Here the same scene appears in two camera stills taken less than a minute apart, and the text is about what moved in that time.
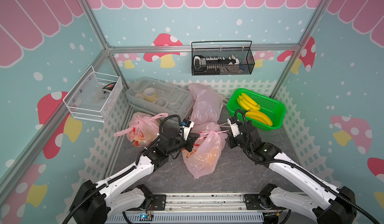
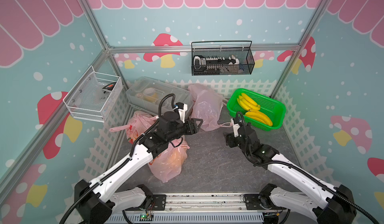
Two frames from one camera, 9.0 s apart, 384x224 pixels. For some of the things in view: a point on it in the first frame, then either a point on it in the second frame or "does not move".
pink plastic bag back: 206,109 does not move
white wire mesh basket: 92,98 does not move
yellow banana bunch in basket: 251,105 does not move
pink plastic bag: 205,158 to 168,164
